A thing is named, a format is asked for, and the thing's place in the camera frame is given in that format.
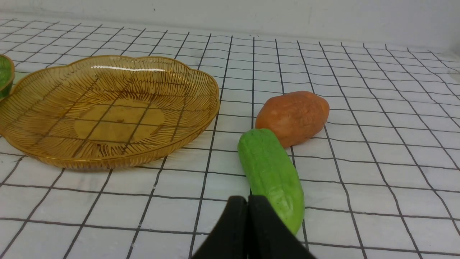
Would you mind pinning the green glass plate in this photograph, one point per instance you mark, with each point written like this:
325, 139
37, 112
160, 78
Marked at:
7, 76

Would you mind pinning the orange potato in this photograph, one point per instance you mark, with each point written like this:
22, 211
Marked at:
294, 117

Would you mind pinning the white grid tablecloth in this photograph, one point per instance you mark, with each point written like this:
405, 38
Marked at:
381, 181

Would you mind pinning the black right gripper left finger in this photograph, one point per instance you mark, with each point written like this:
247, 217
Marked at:
227, 238

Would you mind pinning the green cucumber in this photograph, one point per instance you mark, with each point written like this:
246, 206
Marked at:
271, 173

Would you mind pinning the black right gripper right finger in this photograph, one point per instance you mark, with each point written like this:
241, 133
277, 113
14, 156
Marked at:
268, 236

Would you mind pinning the amber glass plate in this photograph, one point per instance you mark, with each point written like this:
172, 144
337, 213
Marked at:
109, 111

